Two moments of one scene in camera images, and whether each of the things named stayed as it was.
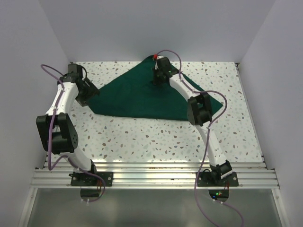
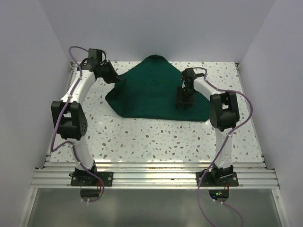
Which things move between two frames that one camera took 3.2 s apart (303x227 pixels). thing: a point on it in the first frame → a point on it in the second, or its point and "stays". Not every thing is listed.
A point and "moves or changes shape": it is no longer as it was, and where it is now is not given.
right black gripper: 156,82 → 189,102
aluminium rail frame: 252,175 stays
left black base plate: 84,179 stays
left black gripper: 93,91 → 114,77
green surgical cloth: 129,90 moves or changes shape
